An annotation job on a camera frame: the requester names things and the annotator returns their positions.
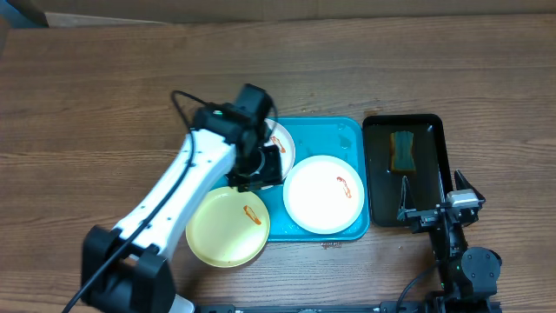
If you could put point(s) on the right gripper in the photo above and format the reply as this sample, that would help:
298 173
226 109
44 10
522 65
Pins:
423 217

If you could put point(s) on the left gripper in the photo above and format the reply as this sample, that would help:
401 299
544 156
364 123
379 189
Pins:
273 176

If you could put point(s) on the white plate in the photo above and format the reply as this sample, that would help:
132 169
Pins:
315 200
288 158

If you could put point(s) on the green yellow sponge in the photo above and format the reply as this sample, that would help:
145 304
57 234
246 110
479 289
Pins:
401 152

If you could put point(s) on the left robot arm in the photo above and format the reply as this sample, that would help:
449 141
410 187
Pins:
126 269

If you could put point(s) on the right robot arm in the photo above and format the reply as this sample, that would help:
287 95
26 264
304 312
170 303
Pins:
468 276

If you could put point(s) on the black water tray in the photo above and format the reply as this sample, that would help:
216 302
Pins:
431 181

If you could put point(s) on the teal plastic tray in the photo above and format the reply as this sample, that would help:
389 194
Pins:
312 136

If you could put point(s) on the ketchup stain upper left plate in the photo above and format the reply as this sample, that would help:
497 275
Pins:
276 141

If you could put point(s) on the ketchup stain plate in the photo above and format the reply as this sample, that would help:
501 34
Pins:
345 186
276 141

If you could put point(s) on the ketchup stain on yellow plate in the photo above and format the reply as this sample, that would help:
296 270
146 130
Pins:
251 214

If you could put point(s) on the yellow plate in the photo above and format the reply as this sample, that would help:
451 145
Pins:
220 233

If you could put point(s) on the ketchup stain right plate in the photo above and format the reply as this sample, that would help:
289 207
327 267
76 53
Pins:
345 186

